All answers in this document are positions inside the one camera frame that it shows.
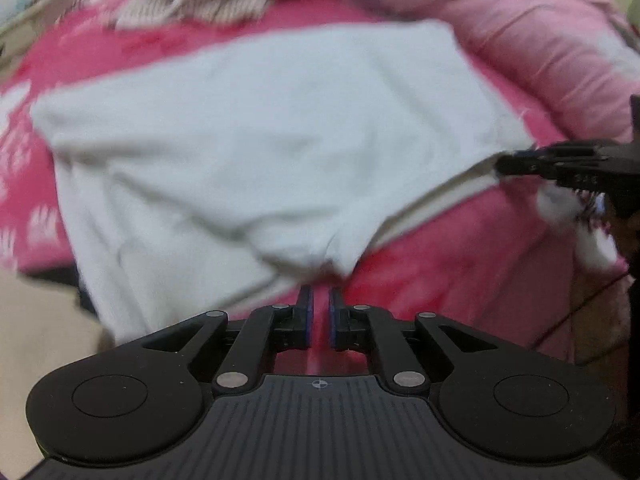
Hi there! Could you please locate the thin dark cable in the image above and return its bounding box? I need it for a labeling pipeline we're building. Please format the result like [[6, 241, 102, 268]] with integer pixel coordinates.
[[532, 270, 631, 351]]

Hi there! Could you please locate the pink quilt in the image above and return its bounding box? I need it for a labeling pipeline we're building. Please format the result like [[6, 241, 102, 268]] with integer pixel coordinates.
[[350, 0, 640, 146]]

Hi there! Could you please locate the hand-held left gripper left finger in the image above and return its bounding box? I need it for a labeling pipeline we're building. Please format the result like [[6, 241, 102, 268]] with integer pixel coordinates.
[[141, 284, 315, 395]]

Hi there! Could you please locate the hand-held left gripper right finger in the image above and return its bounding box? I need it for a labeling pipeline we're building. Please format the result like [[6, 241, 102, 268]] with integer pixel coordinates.
[[327, 285, 498, 395]]

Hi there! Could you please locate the white fluffy cloth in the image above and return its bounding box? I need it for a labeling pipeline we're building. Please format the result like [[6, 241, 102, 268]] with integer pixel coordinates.
[[537, 182, 621, 271]]

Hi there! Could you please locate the pink printed bed sheet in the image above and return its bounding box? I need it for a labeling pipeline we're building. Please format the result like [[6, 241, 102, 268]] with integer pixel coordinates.
[[0, 0, 631, 376]]

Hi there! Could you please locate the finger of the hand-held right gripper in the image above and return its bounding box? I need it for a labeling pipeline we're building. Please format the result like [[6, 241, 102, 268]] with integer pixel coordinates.
[[495, 141, 616, 177]]

